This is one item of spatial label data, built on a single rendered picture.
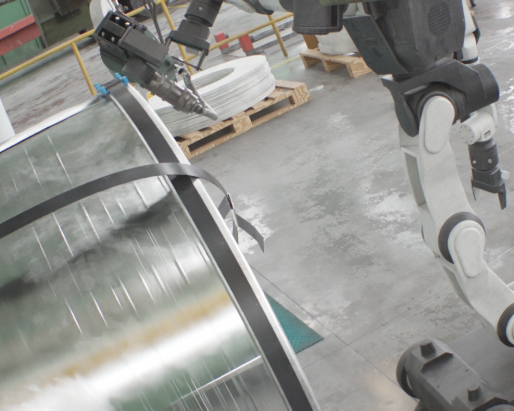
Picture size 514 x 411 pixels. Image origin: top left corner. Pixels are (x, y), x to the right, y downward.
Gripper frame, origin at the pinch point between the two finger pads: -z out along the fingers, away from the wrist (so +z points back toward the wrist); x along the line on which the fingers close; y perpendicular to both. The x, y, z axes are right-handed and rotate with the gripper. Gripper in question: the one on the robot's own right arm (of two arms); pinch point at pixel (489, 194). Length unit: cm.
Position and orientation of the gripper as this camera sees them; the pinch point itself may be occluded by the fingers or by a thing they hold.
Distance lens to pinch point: 266.9
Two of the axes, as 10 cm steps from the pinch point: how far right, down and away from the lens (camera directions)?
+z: -2.5, -8.5, -4.7
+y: -7.6, 4.7, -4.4
